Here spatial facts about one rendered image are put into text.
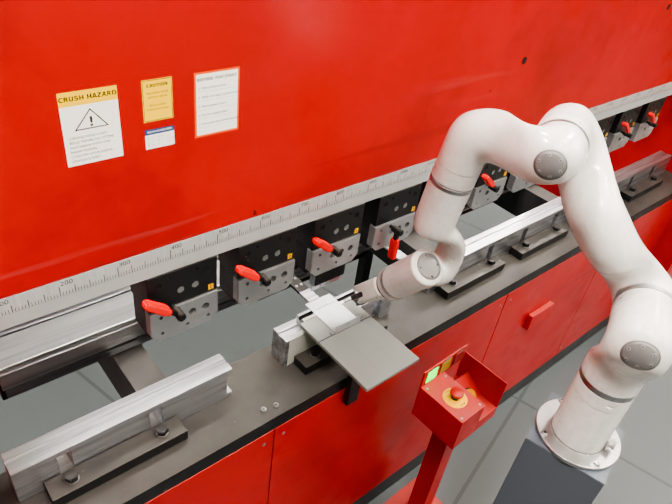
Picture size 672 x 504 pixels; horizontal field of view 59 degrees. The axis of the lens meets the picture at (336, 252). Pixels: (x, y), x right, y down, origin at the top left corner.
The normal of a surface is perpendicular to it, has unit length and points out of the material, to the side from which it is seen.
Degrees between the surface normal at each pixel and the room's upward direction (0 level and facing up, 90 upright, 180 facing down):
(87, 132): 90
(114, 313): 0
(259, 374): 0
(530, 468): 90
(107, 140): 90
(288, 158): 90
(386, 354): 0
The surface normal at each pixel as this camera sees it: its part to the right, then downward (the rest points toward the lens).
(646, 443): 0.12, -0.80
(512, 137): -0.91, -0.11
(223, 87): 0.63, 0.52
